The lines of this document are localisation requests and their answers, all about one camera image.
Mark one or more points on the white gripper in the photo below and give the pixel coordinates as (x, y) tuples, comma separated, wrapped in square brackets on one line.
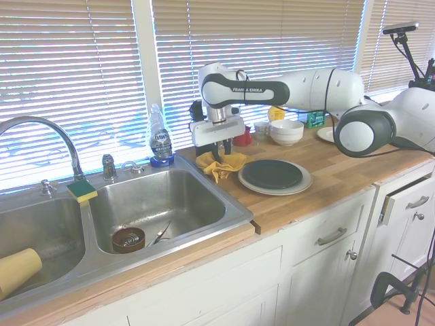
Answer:
[(217, 133)]

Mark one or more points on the orange terry towel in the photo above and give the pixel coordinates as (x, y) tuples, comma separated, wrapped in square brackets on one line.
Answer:
[(224, 168)]

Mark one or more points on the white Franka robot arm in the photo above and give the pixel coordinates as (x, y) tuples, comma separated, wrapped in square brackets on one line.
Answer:
[(306, 88)]

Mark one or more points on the dark blue plate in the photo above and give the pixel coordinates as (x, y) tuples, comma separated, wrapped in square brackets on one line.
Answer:
[(273, 175)]

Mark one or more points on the cream ceramic plate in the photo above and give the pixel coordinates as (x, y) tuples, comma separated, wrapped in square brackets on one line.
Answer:
[(272, 193)]

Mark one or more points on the small white plate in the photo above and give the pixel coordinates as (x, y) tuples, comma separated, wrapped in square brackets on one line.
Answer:
[(324, 134)]

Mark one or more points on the red mug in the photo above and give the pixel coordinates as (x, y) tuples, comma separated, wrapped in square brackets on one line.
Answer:
[(242, 137)]

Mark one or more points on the clear dish soap bottle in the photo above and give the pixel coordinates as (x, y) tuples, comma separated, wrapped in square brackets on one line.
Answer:
[(161, 141)]

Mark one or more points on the yellow container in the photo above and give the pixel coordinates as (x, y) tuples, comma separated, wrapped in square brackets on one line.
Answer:
[(275, 113)]

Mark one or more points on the white ceramic bowl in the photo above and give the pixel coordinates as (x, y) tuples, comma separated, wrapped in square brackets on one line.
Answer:
[(287, 127), (287, 142)]

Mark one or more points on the stainless steel double sink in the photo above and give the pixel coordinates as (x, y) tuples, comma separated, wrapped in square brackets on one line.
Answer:
[(153, 197)]

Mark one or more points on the small green box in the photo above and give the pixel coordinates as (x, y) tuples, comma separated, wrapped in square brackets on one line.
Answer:
[(316, 120)]

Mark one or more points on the metal kitchen tongs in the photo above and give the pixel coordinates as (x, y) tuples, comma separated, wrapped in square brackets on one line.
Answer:
[(159, 234)]

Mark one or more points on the white window blinds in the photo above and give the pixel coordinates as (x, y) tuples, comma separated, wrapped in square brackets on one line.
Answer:
[(68, 68), (384, 61), (255, 34)]

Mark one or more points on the silver metal utensil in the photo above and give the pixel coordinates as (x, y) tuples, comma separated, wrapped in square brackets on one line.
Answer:
[(130, 239)]

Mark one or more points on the metal drawer pull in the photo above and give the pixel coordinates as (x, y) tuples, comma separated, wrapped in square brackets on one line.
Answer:
[(331, 236), (418, 202)]

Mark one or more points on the brown bowl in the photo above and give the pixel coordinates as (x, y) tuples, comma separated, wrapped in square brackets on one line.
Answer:
[(119, 244)]

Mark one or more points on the white sink base cabinet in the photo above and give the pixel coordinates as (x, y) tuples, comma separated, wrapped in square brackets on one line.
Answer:
[(204, 288)]

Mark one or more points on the yellow green sponge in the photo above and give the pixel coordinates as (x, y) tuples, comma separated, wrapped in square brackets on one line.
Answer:
[(81, 190)]

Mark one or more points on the chrome faucet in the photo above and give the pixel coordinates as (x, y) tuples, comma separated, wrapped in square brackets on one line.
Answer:
[(73, 154)]

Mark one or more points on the round metal cabinet knob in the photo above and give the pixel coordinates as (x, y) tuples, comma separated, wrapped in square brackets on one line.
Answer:
[(420, 216), (352, 255)]

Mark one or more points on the chrome sink knob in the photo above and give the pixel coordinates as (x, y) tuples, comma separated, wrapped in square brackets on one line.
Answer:
[(47, 188)]

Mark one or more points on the white cabinet drawer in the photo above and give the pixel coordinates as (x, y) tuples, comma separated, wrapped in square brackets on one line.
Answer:
[(404, 200)]

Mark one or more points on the dark green clamp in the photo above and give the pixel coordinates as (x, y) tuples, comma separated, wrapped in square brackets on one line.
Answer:
[(384, 288)]

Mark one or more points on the yellow plastic cup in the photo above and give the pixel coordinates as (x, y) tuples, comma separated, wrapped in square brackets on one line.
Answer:
[(18, 270)]

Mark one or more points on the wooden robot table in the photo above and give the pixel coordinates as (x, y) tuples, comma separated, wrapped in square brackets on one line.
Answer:
[(391, 321)]

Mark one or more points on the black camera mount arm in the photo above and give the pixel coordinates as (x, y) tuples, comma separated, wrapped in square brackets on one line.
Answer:
[(413, 64)]

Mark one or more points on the black stereo camera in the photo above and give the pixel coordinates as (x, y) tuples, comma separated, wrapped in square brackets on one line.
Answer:
[(401, 28)]

